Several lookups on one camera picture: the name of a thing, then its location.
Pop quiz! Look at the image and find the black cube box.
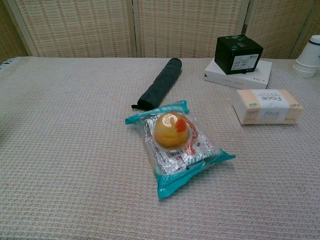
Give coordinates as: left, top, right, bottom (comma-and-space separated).
214, 33, 264, 75

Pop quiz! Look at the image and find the yellow jelly cup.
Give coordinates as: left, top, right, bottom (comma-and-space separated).
151, 111, 193, 153

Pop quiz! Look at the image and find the white tissue pack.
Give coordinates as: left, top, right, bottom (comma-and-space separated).
232, 88, 304, 125

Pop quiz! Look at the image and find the bamboo folding screen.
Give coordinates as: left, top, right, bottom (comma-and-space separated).
0, 0, 320, 60

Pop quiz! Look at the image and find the beige woven tablecloth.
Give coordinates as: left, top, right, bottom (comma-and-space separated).
0, 56, 320, 240

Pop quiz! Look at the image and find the teal snack bag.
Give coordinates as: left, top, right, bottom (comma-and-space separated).
124, 99, 236, 200

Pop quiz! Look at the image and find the dark rolled towel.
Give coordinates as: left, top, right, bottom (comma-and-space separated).
131, 57, 183, 111

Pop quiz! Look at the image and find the white paper cup stack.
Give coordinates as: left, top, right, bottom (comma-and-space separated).
290, 34, 320, 79

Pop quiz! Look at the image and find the white flat box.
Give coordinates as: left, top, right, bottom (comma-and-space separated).
203, 58, 273, 90

